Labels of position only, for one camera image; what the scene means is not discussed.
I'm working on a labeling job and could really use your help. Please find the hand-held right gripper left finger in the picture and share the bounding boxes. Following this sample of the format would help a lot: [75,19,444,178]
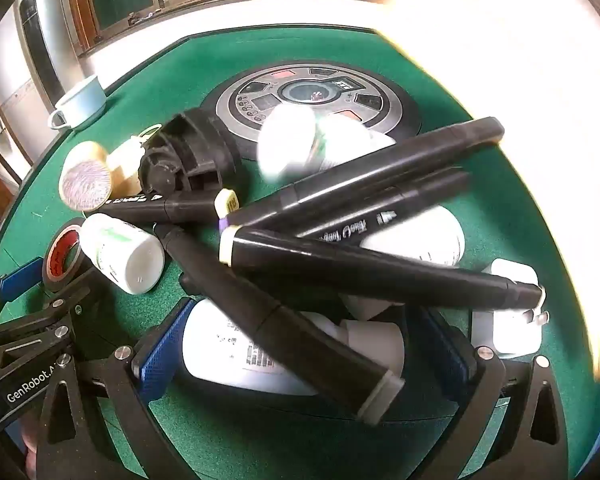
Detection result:
[34,301,197,480]

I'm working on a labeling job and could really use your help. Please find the cream rounded block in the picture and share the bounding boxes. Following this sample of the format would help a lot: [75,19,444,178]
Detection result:
[107,132,145,189]

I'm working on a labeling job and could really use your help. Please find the black marker yellow cap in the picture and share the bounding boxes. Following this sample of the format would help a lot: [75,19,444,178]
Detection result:
[97,187,241,225]

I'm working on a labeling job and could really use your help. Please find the white bottle barcode label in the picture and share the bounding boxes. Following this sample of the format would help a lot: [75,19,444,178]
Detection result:
[182,299,321,397]

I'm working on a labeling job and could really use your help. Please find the black marker white print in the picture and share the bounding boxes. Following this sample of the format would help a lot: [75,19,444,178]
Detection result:
[260,170,474,242]

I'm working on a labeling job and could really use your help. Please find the light blue mug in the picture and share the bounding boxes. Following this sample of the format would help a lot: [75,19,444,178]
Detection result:
[47,74,106,131]

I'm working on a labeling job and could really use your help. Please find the black marker grey end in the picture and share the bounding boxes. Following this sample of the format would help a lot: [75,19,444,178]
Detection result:
[154,223,407,428]

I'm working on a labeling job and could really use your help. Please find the round grey control panel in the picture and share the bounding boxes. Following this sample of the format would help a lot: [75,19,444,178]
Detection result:
[200,57,423,162]

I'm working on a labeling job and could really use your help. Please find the tan round container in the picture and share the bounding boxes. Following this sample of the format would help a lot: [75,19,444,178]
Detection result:
[58,141,113,212]

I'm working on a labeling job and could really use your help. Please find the white charger plug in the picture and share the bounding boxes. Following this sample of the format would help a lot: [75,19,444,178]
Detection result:
[470,258,551,359]

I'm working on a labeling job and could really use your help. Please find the white plastic bottle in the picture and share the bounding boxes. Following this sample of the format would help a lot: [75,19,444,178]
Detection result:
[256,104,321,181]
[359,205,467,269]
[315,115,399,172]

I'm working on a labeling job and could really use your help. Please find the white bottle green label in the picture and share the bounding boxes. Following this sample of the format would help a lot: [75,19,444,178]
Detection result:
[80,212,167,295]

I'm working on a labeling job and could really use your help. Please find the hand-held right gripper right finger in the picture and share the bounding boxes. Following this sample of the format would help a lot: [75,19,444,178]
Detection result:
[419,306,577,480]

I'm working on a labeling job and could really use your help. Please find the black marker purple end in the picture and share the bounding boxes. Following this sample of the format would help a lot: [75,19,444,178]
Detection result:
[220,116,506,234]

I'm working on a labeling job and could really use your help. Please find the silver refrigerator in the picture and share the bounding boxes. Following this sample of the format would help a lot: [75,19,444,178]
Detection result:
[0,0,88,162]

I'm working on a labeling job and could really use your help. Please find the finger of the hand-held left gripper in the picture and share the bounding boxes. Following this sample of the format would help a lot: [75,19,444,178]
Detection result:
[0,265,33,322]
[0,266,101,361]

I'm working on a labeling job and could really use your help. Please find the black plastic fan housing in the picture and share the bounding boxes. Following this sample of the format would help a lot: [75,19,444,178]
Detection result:
[138,107,243,199]

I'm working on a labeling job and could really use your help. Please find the black tape roll red core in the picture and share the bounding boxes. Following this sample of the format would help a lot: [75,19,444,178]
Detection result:
[42,217,88,294]

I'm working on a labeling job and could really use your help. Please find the black marker cream end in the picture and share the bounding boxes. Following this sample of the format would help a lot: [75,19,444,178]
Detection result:
[218,225,546,309]

